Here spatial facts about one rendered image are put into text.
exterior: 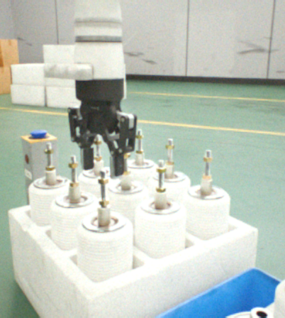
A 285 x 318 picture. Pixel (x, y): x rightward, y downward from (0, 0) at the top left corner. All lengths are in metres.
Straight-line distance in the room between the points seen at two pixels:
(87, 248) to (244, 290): 0.34
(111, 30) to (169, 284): 0.43
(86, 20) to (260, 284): 0.58
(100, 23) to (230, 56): 5.34
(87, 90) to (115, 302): 0.33
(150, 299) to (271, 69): 5.24
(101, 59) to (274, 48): 5.26
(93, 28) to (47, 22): 6.78
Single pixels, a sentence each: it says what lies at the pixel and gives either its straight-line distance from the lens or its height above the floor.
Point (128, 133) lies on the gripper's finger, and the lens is 0.56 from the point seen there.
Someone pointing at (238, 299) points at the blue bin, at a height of 0.07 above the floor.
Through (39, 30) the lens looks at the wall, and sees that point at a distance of 7.45.
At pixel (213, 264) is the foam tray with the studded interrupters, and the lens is 0.76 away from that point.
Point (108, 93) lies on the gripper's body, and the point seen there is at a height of 0.47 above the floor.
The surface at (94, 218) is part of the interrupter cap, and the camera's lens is 0.67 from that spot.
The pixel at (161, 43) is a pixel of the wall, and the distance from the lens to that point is 6.20.
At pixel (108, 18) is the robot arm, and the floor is 0.57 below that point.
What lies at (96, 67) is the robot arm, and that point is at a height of 0.51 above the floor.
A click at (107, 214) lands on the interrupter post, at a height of 0.27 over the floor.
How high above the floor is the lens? 0.54
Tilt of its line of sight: 16 degrees down
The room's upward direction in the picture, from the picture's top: straight up
